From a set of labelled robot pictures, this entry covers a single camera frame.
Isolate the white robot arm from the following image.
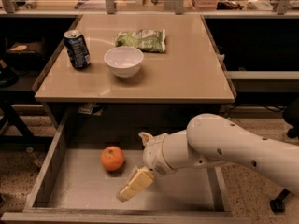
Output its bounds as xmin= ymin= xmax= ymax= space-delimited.
xmin=117 ymin=114 xmax=299 ymax=202

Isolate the black stand left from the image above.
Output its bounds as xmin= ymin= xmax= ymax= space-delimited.
xmin=0 ymin=61 xmax=52 ymax=145

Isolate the blue soda can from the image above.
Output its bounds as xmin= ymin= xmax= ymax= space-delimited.
xmin=64 ymin=30 xmax=91 ymax=69

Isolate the white bowl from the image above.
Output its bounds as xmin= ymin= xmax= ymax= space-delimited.
xmin=104 ymin=46 xmax=144 ymax=78

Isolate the green chip bag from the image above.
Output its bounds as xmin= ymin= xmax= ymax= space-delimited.
xmin=115 ymin=29 xmax=166 ymax=53

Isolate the orange fruit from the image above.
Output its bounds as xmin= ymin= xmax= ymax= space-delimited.
xmin=101 ymin=146 xmax=125 ymax=172

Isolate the beige counter cabinet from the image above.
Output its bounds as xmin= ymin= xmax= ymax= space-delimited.
xmin=32 ymin=12 xmax=237 ymax=135

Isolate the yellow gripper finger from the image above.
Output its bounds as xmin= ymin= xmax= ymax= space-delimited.
xmin=138 ymin=132 xmax=152 ymax=146
xmin=117 ymin=166 xmax=154 ymax=202

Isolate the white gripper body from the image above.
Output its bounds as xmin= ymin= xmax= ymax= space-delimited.
xmin=143 ymin=133 xmax=175 ymax=175

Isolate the open grey drawer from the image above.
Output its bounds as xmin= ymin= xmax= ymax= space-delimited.
xmin=2 ymin=105 xmax=250 ymax=224

